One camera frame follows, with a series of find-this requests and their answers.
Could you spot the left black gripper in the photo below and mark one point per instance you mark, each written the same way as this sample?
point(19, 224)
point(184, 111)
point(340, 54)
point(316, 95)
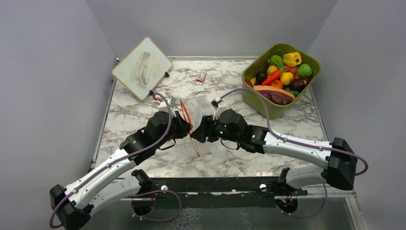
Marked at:
point(184, 127)

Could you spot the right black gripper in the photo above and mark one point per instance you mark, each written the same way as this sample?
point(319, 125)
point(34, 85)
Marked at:
point(206, 129)

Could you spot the clear zip top bag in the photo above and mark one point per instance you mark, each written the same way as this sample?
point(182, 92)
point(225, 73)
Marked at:
point(193, 109)

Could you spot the yellow toy bell pepper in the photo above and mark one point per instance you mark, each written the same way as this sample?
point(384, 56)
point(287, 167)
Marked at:
point(292, 59)

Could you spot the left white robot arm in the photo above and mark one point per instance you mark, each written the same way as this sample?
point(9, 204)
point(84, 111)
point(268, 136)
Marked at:
point(116, 178)

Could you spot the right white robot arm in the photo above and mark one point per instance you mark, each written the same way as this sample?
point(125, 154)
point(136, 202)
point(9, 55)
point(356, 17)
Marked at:
point(328, 164)

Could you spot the small red white box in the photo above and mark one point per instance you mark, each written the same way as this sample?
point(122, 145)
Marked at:
point(201, 76)

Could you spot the black toy fruit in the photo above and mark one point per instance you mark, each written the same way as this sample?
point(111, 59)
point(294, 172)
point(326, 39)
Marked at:
point(260, 77)

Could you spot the red toy steak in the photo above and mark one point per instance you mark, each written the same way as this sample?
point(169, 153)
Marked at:
point(277, 97)

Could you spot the small orange toy pumpkin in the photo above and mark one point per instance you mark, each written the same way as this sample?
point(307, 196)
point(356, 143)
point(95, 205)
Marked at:
point(277, 84)

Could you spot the orange toy carrot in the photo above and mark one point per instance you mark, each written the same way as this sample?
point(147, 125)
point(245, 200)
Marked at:
point(274, 76)

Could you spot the olive green plastic bin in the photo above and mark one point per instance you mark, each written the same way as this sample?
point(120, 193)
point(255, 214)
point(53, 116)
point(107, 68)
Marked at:
point(251, 94)

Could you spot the yellow toy lemon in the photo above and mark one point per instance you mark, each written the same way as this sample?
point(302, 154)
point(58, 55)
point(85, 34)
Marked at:
point(286, 78)

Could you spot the green toy leafy vegetable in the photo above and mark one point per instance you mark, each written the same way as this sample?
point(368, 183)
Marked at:
point(277, 61)

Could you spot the peach toy fruit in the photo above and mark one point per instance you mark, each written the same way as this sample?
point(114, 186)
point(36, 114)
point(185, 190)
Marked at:
point(292, 70)

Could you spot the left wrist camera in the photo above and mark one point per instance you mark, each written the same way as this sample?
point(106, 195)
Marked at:
point(169, 104)

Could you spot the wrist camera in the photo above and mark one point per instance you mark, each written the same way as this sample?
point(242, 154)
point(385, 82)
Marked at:
point(169, 104)
point(219, 107)

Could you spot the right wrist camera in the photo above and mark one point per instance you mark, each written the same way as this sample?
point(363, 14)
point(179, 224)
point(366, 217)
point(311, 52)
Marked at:
point(219, 107)

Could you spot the small whiteboard with wooden frame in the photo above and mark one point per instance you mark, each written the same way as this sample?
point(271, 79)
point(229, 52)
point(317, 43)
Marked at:
point(142, 68)

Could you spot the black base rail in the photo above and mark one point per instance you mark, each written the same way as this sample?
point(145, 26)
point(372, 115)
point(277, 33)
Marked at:
point(214, 192)

